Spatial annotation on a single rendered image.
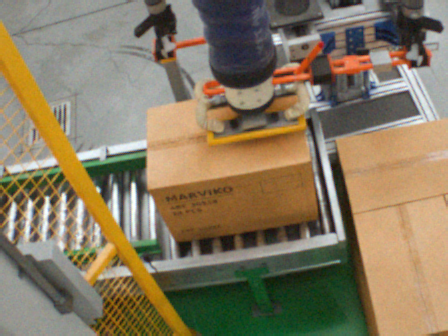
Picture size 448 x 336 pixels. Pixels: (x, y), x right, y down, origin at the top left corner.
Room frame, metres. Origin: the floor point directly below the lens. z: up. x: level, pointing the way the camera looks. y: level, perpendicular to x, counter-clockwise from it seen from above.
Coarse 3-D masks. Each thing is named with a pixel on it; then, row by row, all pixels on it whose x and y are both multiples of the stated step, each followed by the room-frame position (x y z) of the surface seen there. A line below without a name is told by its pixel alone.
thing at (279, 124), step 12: (228, 120) 1.49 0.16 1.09; (240, 120) 1.48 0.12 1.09; (276, 120) 1.44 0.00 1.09; (300, 120) 1.44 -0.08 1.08; (216, 132) 1.45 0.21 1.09; (228, 132) 1.44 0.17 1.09; (240, 132) 1.43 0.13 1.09; (252, 132) 1.42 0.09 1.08; (264, 132) 1.41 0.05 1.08; (276, 132) 1.41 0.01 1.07; (216, 144) 1.41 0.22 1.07
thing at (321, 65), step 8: (320, 56) 1.59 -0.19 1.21; (328, 56) 1.58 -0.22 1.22; (312, 64) 1.56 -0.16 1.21; (320, 64) 1.56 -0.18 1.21; (328, 64) 1.55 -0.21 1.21; (312, 72) 1.53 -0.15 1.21; (320, 72) 1.52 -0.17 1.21; (328, 72) 1.51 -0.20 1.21; (312, 80) 1.51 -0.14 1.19; (320, 80) 1.51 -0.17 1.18; (328, 80) 1.50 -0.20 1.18
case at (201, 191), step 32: (288, 96) 1.67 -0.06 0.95; (160, 128) 1.64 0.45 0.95; (192, 128) 1.61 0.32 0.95; (160, 160) 1.48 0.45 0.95; (192, 160) 1.46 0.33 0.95; (224, 160) 1.43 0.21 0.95; (256, 160) 1.40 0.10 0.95; (288, 160) 1.38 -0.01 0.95; (160, 192) 1.36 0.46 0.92; (192, 192) 1.36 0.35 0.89; (224, 192) 1.36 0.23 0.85; (256, 192) 1.36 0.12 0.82; (288, 192) 1.36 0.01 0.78; (192, 224) 1.36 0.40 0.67; (224, 224) 1.36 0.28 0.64; (256, 224) 1.36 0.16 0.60; (288, 224) 1.36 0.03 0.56
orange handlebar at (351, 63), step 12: (180, 48) 1.81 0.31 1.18; (336, 60) 1.57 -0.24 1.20; (348, 60) 1.56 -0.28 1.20; (360, 60) 1.56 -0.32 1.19; (396, 60) 1.52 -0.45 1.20; (276, 72) 1.57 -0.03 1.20; (336, 72) 1.52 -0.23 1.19; (348, 72) 1.52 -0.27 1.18; (360, 72) 1.52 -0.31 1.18; (204, 84) 1.57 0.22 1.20; (216, 84) 1.57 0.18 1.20; (276, 84) 1.52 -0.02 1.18
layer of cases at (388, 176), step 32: (416, 128) 1.72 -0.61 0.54; (352, 160) 1.62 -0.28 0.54; (384, 160) 1.58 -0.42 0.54; (416, 160) 1.55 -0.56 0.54; (352, 192) 1.46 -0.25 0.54; (384, 192) 1.42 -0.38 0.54; (416, 192) 1.39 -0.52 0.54; (352, 224) 1.36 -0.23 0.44; (384, 224) 1.27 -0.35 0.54; (416, 224) 1.24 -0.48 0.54; (384, 256) 1.12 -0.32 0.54; (416, 256) 1.09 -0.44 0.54; (384, 288) 0.98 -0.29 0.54; (416, 288) 0.95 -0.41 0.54; (384, 320) 0.85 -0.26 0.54; (416, 320) 0.82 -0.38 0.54
